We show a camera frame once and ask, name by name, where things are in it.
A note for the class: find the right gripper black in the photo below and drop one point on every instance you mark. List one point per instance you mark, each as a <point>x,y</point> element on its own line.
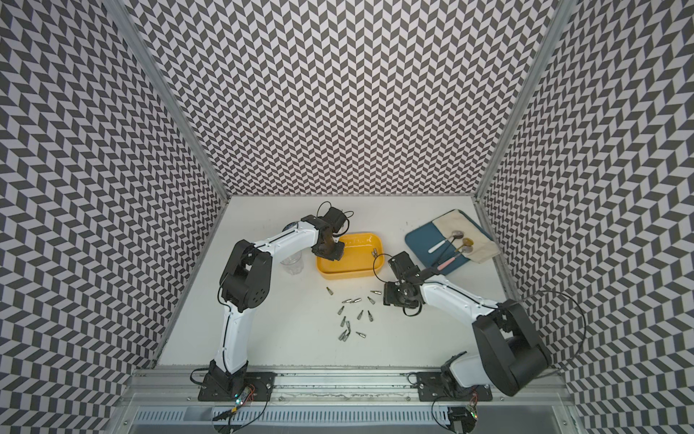
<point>389,297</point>

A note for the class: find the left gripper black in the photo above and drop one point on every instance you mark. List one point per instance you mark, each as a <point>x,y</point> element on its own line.
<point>337,255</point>

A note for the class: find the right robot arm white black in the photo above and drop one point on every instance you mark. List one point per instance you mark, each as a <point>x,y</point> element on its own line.
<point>510,352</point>

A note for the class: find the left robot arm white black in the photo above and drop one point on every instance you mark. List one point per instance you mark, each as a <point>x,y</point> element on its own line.
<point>246,280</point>

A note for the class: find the yellow plastic storage box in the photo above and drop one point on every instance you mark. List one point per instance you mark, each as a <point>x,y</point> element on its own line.
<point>357,261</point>

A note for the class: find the silver bit cluster lower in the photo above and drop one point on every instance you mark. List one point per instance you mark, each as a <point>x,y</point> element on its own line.
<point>345,334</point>

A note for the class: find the blue white patterned bowl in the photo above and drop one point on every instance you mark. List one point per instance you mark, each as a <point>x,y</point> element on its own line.
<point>293,227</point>

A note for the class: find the teal blue tray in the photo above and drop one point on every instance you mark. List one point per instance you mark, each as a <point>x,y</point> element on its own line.
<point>426,236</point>

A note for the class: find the clear plastic cup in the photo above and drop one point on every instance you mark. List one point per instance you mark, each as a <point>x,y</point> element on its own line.
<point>293,264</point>

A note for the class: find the white spoon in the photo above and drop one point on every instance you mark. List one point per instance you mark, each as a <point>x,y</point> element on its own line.
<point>455,235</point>

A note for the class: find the beige cloth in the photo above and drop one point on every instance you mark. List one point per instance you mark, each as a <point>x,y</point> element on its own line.
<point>484,248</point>

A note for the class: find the pink handled spoon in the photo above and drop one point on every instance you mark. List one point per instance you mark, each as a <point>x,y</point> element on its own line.
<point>458,253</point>

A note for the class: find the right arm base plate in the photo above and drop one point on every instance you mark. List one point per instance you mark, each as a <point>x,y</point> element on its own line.
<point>436,386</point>

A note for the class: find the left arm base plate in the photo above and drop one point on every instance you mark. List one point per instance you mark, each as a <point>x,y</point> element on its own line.
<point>224,389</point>

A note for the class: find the aluminium front rail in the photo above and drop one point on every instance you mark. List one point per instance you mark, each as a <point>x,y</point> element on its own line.
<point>332,386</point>

